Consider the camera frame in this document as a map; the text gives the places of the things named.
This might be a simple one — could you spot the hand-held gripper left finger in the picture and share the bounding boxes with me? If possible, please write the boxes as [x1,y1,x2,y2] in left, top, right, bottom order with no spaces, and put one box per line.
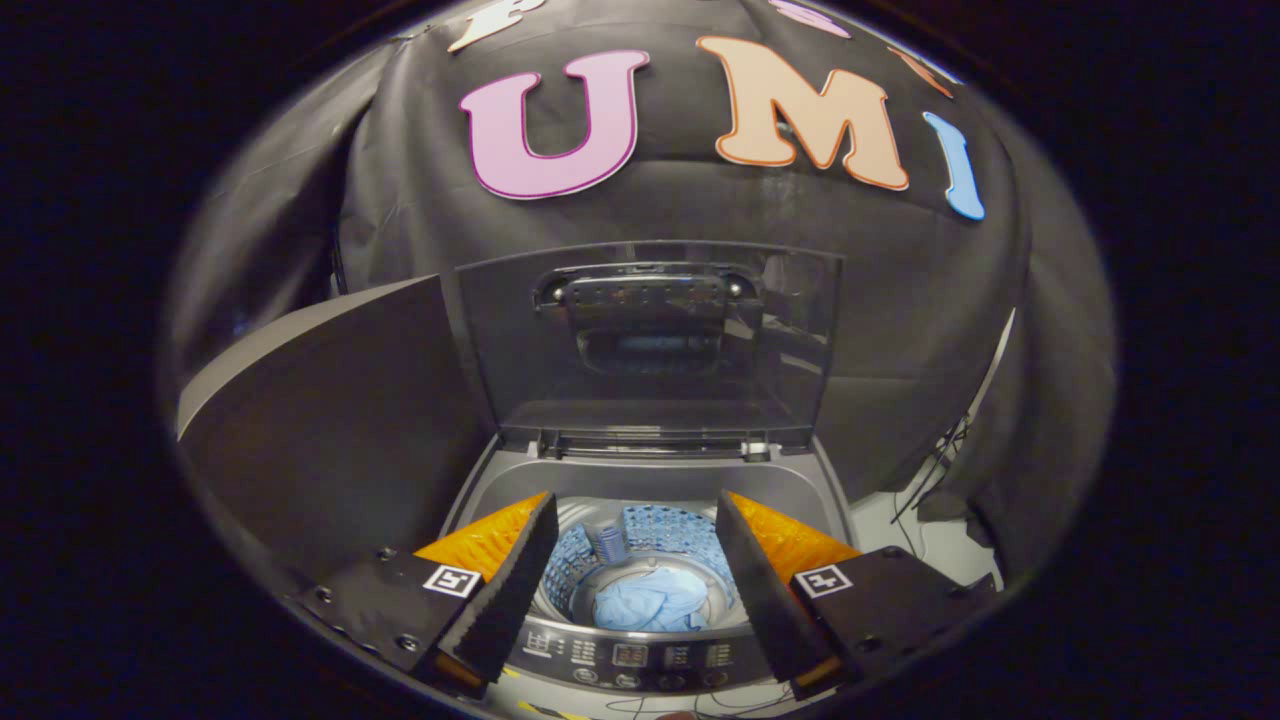
[290,491,559,701]

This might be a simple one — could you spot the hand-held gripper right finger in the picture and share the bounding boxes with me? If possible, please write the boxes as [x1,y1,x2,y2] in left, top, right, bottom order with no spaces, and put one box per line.
[715,490,1001,701]

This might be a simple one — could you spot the light blue cloth garment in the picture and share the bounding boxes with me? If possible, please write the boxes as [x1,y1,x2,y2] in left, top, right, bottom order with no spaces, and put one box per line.
[592,570,711,633]

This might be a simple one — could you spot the grey washing machine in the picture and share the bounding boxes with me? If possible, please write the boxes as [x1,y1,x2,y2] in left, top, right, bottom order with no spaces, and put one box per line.
[440,432,861,701]

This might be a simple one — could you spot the dark washing machine lid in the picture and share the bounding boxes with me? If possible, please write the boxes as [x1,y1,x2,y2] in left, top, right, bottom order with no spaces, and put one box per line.
[455,243,844,459]

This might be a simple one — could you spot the grey white cabinet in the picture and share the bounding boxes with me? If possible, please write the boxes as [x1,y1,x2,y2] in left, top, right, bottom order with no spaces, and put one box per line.
[175,275,501,586]

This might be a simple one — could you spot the black backdrop cloth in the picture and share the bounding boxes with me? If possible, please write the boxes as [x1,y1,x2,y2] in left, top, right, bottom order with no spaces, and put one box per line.
[165,0,1119,586]

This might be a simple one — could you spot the thin black floor cables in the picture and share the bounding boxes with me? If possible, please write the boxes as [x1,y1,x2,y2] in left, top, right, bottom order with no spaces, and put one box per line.
[600,685,811,720]

